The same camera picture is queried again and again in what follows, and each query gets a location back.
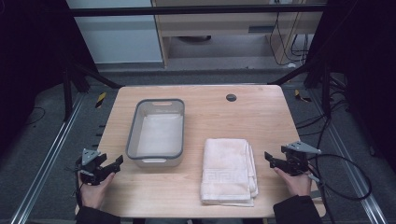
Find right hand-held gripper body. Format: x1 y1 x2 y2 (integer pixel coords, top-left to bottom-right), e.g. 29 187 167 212
280 141 322 177

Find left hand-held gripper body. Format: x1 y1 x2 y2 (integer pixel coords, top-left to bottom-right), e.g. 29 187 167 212
75 147 109 187

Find white towel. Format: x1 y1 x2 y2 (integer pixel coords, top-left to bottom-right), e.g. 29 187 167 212
199 137 260 208

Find grey-rimmed plastic basin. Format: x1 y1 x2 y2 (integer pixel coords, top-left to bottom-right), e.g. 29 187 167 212
125 98 186 169

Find person's right hand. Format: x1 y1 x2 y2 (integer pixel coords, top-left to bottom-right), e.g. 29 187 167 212
273 165 313 198

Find person's left hand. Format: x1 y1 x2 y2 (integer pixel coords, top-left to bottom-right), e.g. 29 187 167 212
77 172 117 210

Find yellow-black tape strip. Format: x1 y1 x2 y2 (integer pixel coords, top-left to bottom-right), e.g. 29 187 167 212
293 89 313 104
94 91 107 109

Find black metal stand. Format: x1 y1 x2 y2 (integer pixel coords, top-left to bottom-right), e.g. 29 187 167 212
267 60 333 119
61 57 125 123

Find black curtain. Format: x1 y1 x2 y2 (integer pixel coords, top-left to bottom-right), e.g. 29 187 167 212
306 0 396 174
0 0 98 158

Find white cabinet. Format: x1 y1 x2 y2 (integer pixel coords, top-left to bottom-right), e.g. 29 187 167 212
65 0 164 65

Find light wooden desk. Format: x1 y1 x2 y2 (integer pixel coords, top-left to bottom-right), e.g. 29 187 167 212
150 0 329 67

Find black horizontal bar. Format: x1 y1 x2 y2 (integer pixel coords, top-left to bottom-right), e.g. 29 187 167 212
68 4 327 18

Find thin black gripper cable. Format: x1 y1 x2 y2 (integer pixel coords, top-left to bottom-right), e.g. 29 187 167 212
74 169 84 208

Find aluminium floor rail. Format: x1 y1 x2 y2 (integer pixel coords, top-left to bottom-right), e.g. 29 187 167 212
8 92 86 224
310 89 389 224

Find black floor cables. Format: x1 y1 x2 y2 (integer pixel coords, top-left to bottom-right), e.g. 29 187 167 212
294 73 354 138

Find thin black floor cable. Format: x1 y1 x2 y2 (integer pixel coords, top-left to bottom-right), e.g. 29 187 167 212
25 106 47 126

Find hanging black cables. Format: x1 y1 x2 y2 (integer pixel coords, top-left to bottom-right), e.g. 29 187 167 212
268 11 312 67

